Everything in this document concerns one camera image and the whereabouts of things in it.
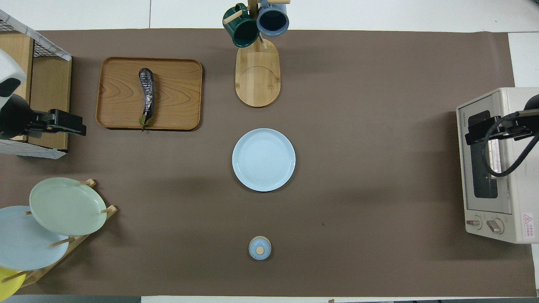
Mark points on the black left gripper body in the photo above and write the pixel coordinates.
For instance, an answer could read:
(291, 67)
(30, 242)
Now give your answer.
(14, 118)

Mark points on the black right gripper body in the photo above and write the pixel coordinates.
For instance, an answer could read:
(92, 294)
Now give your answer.
(516, 126)

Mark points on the dark purple eggplant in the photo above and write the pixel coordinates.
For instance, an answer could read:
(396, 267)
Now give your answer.
(147, 92)

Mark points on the pale blue plate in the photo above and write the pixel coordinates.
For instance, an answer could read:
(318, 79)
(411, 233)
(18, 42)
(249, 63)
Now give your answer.
(263, 160)
(25, 248)

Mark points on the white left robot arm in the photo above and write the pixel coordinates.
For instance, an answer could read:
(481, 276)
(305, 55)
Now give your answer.
(8, 67)

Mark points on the beige toaster oven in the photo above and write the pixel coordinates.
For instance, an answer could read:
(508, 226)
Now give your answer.
(522, 189)

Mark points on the beige oven knob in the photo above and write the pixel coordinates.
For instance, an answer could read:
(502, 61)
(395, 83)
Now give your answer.
(474, 223)
(495, 226)

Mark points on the wooden two-tier shelf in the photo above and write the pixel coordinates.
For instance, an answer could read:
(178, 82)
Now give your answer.
(50, 92)

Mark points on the pale green plate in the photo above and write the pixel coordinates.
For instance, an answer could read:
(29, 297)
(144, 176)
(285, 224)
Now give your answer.
(67, 206)

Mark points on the wooden plate rack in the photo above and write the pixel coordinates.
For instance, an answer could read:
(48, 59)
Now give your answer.
(110, 209)

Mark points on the rectangular wooden tray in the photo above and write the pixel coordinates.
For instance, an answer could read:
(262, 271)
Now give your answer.
(177, 92)

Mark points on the brown table mat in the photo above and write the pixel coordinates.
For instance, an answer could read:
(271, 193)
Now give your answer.
(358, 168)

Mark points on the yellow plate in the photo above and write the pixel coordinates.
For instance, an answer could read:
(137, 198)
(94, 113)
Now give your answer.
(8, 286)

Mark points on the wooden mug tree stand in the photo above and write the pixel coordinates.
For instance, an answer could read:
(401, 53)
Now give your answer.
(257, 84)

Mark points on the dark green mug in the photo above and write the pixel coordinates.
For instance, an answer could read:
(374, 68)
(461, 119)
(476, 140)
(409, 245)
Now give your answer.
(248, 33)

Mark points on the small blue lidded jar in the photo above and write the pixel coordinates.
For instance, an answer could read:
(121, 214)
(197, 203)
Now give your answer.
(254, 252)

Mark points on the blue mug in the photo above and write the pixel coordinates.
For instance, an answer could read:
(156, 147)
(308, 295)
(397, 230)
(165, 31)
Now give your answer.
(273, 21)

